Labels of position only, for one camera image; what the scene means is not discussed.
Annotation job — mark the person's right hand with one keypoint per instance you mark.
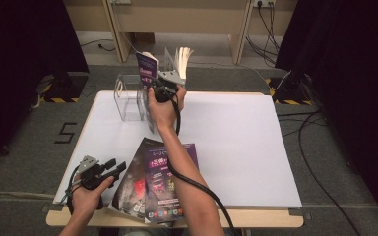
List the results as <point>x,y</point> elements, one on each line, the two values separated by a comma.
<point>164,113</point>

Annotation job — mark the person's left hand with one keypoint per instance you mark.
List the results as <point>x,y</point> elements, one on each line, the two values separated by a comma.
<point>87,203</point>

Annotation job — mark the clear acrylic file rack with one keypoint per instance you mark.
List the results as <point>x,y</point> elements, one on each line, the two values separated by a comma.
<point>128,98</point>

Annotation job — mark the black and red magazine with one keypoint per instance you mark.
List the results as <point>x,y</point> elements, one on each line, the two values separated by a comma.
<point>131,187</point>

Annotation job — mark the beige office desk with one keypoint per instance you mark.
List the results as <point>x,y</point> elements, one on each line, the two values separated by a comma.
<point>177,19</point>

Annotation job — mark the black curtain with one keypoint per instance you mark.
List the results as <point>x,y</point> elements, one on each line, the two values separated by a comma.
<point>19,65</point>
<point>357,82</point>

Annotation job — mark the white wall socket black plug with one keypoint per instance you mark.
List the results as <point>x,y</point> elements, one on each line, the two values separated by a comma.
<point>264,3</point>

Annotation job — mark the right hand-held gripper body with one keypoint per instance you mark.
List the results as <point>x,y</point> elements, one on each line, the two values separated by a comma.
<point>165,93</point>

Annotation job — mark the black stand base striped tape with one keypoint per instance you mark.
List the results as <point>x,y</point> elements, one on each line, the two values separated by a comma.
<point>292,90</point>
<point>64,88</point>

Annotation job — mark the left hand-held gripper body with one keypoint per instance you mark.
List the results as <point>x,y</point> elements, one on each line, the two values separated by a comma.
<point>93,178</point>

